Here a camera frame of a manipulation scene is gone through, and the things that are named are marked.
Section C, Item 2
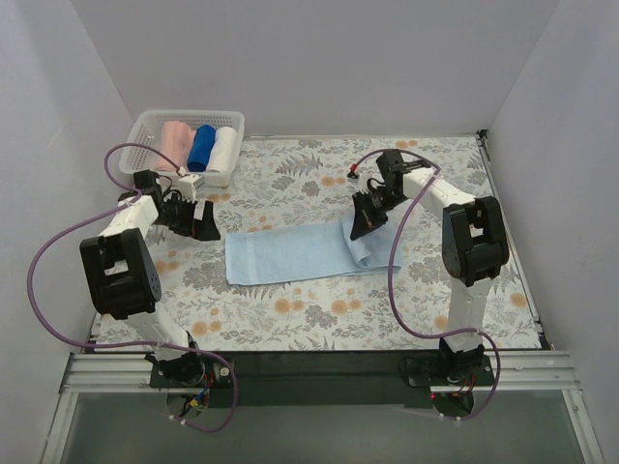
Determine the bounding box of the light blue towel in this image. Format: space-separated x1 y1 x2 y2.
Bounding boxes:
224 214 397 286

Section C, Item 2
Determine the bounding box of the pink towel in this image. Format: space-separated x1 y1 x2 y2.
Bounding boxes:
159 121 196 169

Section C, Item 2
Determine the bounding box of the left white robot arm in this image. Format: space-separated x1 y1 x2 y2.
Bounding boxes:
79 170 221 386

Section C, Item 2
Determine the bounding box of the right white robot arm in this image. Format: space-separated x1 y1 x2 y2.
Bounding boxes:
347 149 510 382

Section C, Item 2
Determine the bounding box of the blue rolled towel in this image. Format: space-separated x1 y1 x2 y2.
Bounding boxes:
187 125 217 172

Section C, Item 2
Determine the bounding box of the white rolled towel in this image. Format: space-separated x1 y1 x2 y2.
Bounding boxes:
206 127 237 173

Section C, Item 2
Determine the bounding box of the white plastic basket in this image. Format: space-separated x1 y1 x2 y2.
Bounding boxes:
118 109 247 189

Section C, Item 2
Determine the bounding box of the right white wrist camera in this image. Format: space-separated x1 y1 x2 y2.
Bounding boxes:
346 163 369 193

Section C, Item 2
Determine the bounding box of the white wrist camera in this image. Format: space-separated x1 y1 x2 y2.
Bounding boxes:
176 173 205 202
346 163 369 193

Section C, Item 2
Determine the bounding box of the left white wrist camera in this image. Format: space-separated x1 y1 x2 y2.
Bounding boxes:
176 173 205 202

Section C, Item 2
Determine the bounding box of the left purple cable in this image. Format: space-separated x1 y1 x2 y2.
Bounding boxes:
28 144 239 434

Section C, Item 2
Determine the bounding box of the purple cable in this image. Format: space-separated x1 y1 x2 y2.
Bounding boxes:
28 144 239 434
346 148 502 422

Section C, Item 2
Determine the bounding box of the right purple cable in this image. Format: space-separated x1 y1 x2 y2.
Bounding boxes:
346 148 502 422

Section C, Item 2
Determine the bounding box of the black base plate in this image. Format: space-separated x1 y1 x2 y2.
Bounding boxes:
149 351 497 410

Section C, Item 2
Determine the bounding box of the aluminium rail frame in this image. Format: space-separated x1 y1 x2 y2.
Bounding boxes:
44 350 603 463

